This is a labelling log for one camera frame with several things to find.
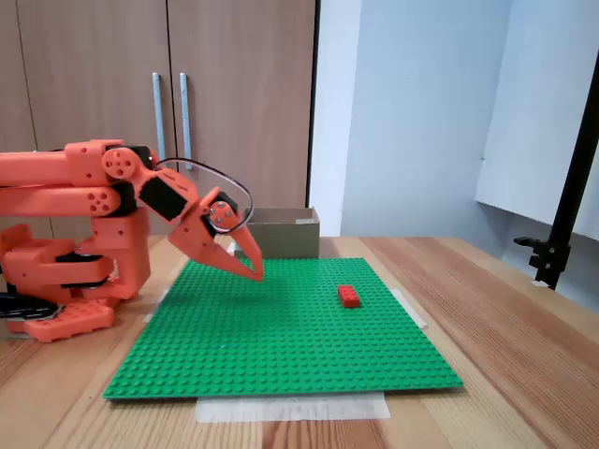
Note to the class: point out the red lego block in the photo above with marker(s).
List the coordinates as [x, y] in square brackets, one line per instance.
[349, 296]

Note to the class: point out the cardboard box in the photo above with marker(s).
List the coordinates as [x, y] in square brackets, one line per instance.
[290, 238]

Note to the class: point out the green lego baseplate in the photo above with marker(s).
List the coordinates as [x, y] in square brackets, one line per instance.
[281, 337]

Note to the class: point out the translucent masking tape strip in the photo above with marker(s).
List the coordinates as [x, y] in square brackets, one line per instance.
[412, 311]
[538, 284]
[154, 311]
[290, 409]

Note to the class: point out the brown wooden cabinet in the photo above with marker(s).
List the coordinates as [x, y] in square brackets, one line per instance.
[243, 93]

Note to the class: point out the white wall-mounted panel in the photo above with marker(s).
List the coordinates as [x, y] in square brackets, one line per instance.
[538, 117]

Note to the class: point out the black camera stand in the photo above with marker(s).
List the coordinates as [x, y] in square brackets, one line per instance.
[570, 196]

